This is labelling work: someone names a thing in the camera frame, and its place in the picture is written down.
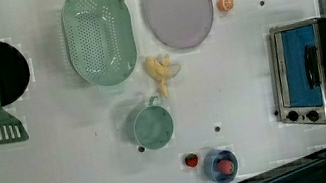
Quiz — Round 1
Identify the black toaster oven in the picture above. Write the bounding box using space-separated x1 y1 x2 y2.
269 17 326 125

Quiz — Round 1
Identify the orange toy half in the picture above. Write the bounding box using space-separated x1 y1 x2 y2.
217 0 234 12

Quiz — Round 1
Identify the red toy fruit in bowl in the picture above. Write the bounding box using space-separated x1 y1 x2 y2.
217 159 235 176

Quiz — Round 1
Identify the blue small bowl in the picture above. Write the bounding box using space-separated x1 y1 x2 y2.
203 149 238 183

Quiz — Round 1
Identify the grey round plate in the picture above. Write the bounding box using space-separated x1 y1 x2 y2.
144 0 214 49

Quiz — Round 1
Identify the red toy strawberry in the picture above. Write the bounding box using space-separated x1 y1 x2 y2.
184 153 199 168

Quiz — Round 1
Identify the peeled toy banana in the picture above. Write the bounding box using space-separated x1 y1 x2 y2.
145 54 181 98

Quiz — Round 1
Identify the green oval colander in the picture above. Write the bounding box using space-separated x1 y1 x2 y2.
61 0 137 86

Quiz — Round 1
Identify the green cup with handle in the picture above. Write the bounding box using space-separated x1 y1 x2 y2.
125 95 174 150

